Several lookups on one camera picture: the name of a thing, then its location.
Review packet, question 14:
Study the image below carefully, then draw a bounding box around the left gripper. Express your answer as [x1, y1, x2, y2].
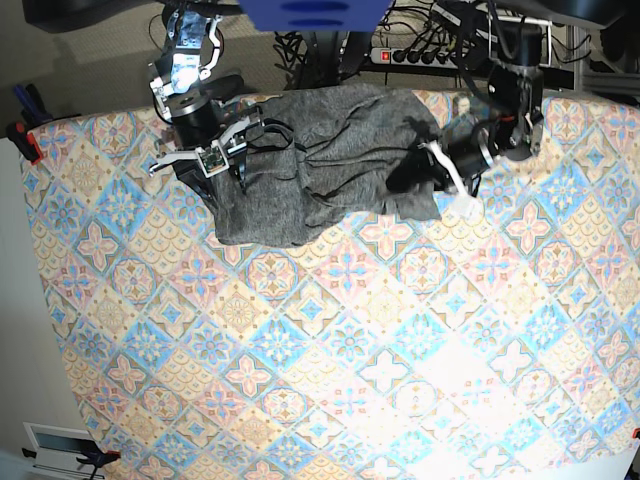
[418, 127, 497, 220]

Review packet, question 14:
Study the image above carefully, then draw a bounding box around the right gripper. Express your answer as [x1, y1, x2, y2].
[148, 105, 264, 213]

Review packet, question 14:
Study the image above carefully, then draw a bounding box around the grey t-shirt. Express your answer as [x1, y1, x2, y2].
[208, 84, 440, 248]

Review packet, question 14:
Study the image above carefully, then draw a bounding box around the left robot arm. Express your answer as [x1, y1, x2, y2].
[419, 1, 551, 219]

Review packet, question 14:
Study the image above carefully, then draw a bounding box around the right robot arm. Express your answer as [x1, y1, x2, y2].
[148, 1, 266, 209]

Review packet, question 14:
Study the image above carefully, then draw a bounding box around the patterned tablecloth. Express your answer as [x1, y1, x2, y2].
[21, 98, 639, 479]

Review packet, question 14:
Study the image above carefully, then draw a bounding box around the red black clamp upper left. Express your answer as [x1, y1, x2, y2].
[5, 122, 42, 165]

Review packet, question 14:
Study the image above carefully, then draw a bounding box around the black clamp lower left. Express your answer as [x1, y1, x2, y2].
[22, 448, 122, 474]

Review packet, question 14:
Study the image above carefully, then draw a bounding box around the white floor vent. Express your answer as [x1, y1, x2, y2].
[23, 422, 99, 479]

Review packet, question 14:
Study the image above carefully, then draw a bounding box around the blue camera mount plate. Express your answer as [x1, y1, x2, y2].
[238, 0, 391, 32]

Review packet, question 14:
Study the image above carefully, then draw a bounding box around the blue handled clamp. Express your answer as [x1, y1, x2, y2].
[13, 83, 53, 127]

